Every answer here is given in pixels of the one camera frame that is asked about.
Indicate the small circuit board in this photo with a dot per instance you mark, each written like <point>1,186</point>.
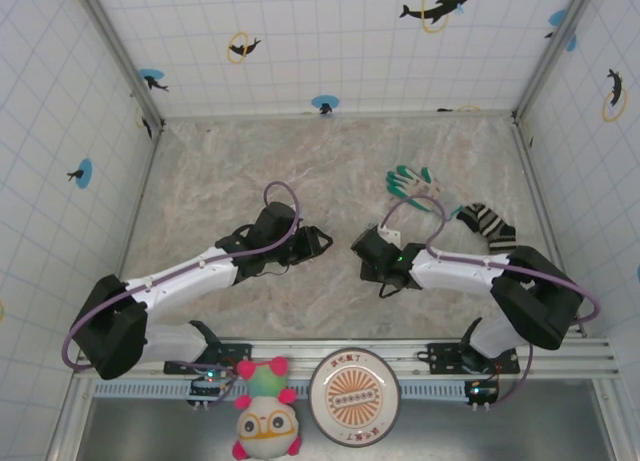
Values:
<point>205,386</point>
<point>482,392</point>

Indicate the black white striped sock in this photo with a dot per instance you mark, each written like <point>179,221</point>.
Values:
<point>492,228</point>

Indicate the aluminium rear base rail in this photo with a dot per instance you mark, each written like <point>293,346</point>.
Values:
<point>250,116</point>

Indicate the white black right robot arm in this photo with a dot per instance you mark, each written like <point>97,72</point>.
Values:
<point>450,271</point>

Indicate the aluminium frame post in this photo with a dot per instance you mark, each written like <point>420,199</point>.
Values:
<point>122,56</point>
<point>550,56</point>

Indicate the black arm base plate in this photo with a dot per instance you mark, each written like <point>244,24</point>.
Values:
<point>240,351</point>
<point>442,353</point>

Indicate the round printed plate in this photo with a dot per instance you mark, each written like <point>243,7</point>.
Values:
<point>354,398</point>

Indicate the white green work glove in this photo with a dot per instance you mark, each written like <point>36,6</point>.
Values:
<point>425,188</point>

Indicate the aluminium side base rail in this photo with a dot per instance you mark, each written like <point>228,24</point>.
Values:
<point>129,231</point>
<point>548,231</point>

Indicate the aluminium front mounting rail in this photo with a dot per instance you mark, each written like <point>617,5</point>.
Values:
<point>280,346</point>

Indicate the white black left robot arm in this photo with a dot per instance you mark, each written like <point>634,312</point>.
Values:
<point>180,276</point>

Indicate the dolphin blue circle sticker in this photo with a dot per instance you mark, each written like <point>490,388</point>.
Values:
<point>325,101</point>
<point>86,173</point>
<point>150,75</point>
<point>557,17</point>

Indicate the panda plush toy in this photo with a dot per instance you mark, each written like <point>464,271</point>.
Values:
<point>267,426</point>

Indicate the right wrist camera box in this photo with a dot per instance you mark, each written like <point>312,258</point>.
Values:
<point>390,233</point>

